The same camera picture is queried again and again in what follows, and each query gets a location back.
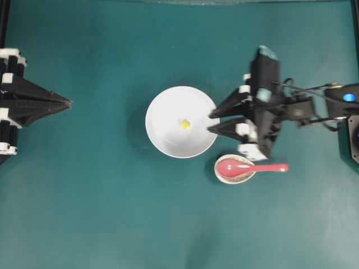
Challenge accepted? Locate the yellow hexagonal prism block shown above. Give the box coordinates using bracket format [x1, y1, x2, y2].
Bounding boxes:
[181, 119, 191, 129]

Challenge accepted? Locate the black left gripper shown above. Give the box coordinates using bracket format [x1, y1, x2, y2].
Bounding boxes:
[1, 48, 71, 155]

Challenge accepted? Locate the white round bowl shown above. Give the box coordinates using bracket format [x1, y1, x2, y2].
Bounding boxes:
[145, 86, 220, 159]

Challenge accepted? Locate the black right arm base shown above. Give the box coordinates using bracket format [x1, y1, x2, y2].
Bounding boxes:
[338, 115, 358, 169]

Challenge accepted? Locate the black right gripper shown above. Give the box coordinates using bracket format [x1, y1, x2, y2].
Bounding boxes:
[207, 73, 286, 161]

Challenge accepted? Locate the black left frame rail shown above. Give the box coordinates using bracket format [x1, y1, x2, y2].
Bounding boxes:
[0, 0, 11, 48]

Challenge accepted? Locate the red ceramic spoon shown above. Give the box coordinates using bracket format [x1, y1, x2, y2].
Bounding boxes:
[217, 159, 288, 178]

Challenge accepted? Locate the crackle glazed spoon rest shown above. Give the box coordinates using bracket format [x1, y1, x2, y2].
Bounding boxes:
[214, 154, 255, 184]

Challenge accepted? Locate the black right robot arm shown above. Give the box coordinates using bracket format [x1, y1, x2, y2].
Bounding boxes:
[206, 73, 358, 161]

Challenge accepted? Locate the black camera cable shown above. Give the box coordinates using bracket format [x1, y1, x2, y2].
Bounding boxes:
[271, 78, 346, 99]

